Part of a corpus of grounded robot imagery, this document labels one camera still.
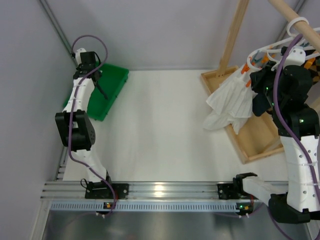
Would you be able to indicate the white slotted cable duct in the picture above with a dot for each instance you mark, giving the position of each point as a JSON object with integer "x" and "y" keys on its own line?
{"x": 151, "y": 206}

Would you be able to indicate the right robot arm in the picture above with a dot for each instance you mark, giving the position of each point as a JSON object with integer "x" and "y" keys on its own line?
{"x": 299, "y": 129}

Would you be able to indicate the aluminium mounting rail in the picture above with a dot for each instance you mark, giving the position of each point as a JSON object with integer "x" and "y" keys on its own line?
{"x": 137, "y": 190}

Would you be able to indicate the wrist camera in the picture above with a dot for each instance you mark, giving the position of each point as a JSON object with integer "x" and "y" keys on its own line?
{"x": 77, "y": 55}
{"x": 296, "y": 57}

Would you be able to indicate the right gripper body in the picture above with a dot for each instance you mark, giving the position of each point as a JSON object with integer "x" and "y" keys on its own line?
{"x": 258, "y": 81}

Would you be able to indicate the brown argyle sock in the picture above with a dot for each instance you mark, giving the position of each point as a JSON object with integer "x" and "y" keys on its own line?
{"x": 313, "y": 66}

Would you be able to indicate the white clip hanger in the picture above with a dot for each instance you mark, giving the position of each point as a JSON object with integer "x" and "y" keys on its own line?
{"x": 257, "y": 59}

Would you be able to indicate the white cloth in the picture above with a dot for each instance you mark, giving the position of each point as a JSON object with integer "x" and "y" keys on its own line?
{"x": 230, "y": 99}

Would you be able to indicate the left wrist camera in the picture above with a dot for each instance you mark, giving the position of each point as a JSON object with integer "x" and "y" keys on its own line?
{"x": 77, "y": 55}

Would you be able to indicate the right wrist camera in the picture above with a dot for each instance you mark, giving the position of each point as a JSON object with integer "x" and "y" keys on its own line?
{"x": 296, "y": 57}

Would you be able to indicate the green plastic tray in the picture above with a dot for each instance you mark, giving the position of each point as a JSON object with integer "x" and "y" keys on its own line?
{"x": 107, "y": 92}

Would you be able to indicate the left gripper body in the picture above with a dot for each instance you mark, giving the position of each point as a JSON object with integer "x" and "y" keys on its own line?
{"x": 93, "y": 75}

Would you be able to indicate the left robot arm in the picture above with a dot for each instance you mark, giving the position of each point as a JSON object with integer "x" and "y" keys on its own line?
{"x": 75, "y": 128}

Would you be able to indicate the wooden rack frame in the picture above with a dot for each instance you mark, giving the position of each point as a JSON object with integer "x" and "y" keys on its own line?
{"x": 258, "y": 138}

